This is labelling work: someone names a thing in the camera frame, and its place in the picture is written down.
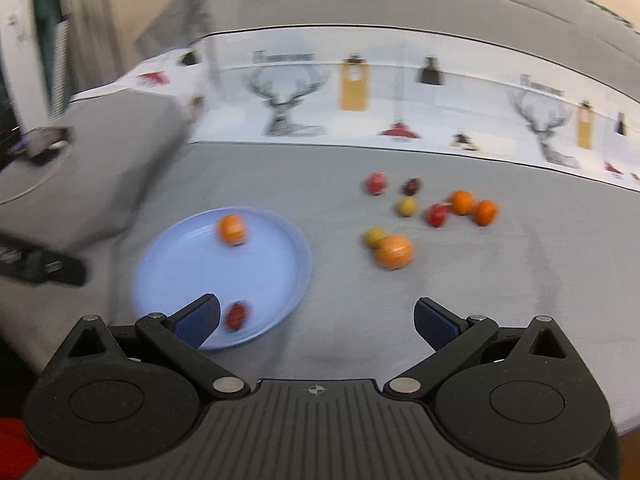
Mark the printed deer pillow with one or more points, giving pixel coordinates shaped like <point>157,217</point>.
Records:
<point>450,10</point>

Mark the black smartphone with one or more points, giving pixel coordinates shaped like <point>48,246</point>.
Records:
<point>42,142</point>

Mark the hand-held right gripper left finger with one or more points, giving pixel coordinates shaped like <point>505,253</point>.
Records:
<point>200,322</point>

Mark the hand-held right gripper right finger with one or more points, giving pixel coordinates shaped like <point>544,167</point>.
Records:
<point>435,325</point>

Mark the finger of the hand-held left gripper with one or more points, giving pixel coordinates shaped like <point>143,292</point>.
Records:
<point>67,270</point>

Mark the blue plate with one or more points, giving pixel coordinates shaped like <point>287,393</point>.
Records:
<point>190,270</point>

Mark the grey bed sheet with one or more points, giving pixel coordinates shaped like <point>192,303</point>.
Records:
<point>325,300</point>

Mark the grey pillow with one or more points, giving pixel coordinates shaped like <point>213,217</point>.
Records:
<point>110,170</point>

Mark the white window frame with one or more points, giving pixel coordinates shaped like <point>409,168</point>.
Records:
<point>20,60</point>

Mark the grey curtain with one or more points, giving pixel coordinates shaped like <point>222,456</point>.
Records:
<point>95,20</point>

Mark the red apple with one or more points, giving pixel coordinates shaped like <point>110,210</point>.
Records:
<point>376,183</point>
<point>437,215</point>
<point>236,315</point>

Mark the small dark red fruit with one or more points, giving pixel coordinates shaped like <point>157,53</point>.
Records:
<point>412,186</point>

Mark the small yellow fruit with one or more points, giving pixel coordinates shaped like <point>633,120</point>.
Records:
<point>407,206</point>
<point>373,237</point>

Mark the orange mandarin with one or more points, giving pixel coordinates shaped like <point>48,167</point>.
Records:
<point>485,212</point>
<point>395,252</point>
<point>462,202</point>
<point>231,229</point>

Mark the person's red clothing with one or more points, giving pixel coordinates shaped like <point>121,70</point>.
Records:
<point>12,450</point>

